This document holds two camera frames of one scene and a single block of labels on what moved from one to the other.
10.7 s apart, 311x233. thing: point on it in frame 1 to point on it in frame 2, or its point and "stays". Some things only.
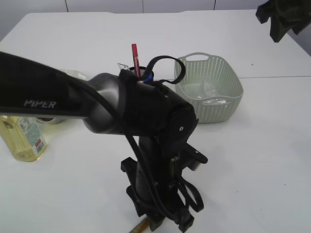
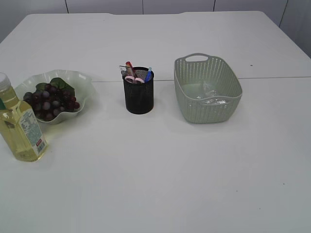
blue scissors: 149,78 stays
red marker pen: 136,60 to 129,68
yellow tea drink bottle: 23,137 stays
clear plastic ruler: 123,66 stays
